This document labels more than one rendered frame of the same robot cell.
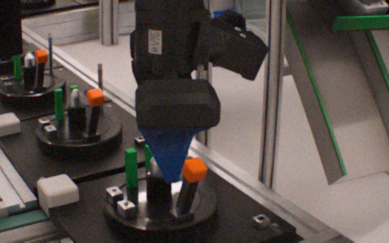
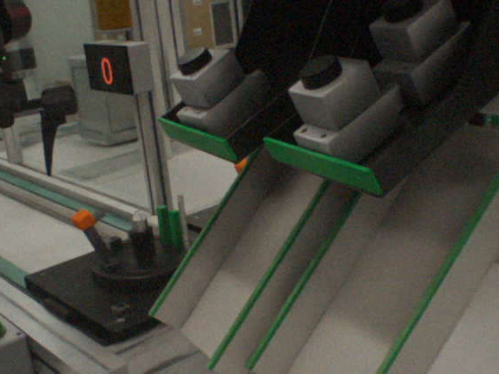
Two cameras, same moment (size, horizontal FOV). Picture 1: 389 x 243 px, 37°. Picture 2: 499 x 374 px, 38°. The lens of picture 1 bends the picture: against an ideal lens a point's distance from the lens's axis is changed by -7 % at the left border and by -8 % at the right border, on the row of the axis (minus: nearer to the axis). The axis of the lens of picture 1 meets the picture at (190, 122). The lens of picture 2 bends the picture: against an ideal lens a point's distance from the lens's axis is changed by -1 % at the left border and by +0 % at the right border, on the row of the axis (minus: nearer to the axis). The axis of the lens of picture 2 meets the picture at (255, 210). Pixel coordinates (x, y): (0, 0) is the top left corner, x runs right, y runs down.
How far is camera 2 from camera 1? 1.11 m
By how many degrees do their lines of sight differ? 77
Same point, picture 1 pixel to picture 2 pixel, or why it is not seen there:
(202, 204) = (135, 272)
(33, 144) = not seen: hidden behind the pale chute
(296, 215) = (156, 337)
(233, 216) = (141, 298)
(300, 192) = not seen: outside the picture
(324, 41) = not seen: hidden behind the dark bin
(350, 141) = (231, 305)
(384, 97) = (281, 276)
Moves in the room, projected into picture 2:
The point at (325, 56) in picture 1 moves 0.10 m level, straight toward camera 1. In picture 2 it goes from (309, 194) to (207, 201)
